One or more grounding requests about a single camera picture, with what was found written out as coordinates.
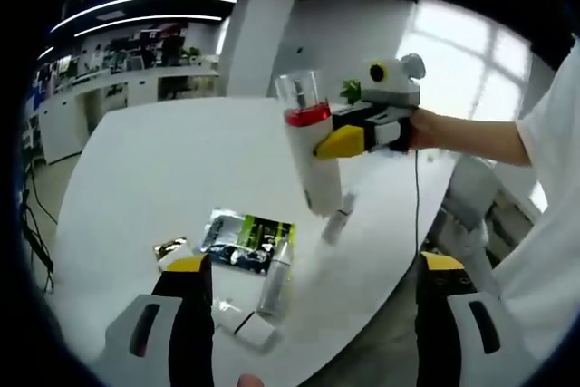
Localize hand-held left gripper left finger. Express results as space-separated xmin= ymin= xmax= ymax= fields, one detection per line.
xmin=104 ymin=256 xmax=217 ymax=387

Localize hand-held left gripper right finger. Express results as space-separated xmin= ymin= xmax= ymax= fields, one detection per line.
xmin=414 ymin=250 xmax=503 ymax=387

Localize red-collared white skincare bottle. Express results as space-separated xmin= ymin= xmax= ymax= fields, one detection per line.
xmin=275 ymin=68 xmax=344 ymax=219

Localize small clear-capped skincare bottle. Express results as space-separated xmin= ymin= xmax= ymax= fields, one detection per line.
xmin=320 ymin=190 xmax=360 ymax=247
xmin=255 ymin=241 xmax=299 ymax=318

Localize gold foil skincare sachet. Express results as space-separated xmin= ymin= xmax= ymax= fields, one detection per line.
xmin=151 ymin=236 xmax=190 ymax=273

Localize green silver skincare sachet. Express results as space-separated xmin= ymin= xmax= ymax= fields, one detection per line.
xmin=193 ymin=208 xmax=299 ymax=276

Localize person's right hand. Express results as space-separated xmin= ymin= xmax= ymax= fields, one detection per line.
xmin=406 ymin=107 xmax=440 ymax=151

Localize potted green plant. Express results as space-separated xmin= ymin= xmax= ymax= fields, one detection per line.
xmin=339 ymin=78 xmax=364 ymax=102

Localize long white counter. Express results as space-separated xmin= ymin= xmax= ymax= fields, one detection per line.
xmin=38 ymin=63 xmax=222 ymax=166

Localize black cable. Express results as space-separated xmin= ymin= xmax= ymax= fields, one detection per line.
xmin=411 ymin=149 xmax=422 ymax=252

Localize black floor cables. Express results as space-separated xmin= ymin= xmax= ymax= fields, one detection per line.
xmin=17 ymin=169 xmax=58 ymax=293

